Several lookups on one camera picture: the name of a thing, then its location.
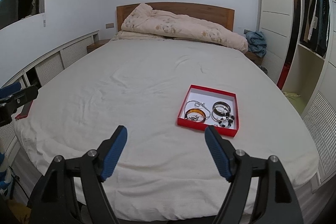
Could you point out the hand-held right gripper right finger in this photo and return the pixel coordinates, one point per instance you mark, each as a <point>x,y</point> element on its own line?
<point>218,153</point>

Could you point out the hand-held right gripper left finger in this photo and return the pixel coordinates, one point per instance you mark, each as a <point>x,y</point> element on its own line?
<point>115,153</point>

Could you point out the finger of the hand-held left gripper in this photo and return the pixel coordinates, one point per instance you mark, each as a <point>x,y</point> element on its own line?
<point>9,89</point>
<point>23,96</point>

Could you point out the silver twisted bangle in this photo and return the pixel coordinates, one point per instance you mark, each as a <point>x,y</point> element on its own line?
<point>214,116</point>

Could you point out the amber bangle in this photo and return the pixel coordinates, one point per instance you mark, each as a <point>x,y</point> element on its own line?
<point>195,110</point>

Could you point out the dark brown bangle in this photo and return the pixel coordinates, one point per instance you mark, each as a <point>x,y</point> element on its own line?
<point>220,103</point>

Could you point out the red jewelry box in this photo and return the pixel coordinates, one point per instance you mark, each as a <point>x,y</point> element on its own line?
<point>207,94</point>

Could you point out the person's left forearm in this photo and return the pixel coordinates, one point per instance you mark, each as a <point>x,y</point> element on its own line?
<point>3,171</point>

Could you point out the bed with white sheet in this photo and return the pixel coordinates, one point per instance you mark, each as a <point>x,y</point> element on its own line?
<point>118,98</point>

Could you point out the wooden nightstand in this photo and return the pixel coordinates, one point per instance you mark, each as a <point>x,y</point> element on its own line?
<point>97,45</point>
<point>256,58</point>

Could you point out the pale green cloth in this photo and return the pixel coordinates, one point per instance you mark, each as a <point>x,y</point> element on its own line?
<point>292,96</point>

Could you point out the red bag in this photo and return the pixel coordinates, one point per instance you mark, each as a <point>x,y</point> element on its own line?
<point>284,75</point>

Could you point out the white louvered panel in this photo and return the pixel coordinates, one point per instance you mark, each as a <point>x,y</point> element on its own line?
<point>320,134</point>

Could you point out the blue cloth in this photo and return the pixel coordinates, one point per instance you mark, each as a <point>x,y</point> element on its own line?
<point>256,43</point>

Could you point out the cream pillow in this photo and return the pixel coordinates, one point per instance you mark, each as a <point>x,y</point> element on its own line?
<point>131,35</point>

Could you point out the open closet shelf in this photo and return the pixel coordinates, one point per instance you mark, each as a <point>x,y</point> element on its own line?
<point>309,69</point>

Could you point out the floral beige quilt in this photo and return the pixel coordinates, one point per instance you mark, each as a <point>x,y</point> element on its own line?
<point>183,27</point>

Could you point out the wooden headboard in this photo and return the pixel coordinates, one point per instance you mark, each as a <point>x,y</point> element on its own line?
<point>210,12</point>

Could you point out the white wardrobe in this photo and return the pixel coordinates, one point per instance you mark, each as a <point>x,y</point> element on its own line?
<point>273,3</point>

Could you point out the hanging clothes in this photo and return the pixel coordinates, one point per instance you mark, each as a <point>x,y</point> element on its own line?
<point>315,19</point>

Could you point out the wall socket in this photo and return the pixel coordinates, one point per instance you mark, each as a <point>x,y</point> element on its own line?
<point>110,25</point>

